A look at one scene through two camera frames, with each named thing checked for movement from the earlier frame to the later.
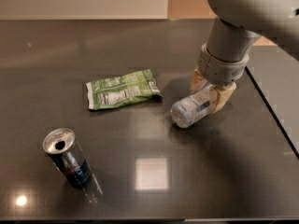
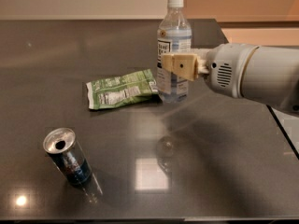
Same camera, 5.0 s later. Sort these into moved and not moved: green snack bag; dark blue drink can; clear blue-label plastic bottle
Moved: clear blue-label plastic bottle
Not moved: dark blue drink can; green snack bag
